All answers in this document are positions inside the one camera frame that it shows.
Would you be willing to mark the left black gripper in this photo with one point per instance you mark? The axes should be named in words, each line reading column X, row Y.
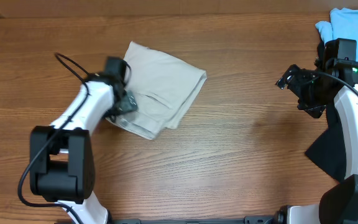
column 129, row 103

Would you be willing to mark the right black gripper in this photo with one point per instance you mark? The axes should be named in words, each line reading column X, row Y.
column 317, row 108

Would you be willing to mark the beige khaki shorts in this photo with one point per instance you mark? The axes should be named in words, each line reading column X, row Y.
column 164, row 88

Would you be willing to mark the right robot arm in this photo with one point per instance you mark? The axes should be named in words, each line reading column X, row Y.
column 339, row 204

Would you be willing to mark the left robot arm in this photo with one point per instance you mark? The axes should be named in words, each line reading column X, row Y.
column 61, row 167

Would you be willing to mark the black garment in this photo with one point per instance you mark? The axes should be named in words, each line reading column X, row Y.
column 328, row 151

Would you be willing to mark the light blue shirt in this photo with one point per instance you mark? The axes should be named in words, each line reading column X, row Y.
column 343, row 24

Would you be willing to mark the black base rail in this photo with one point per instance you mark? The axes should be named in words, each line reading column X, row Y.
column 264, row 219

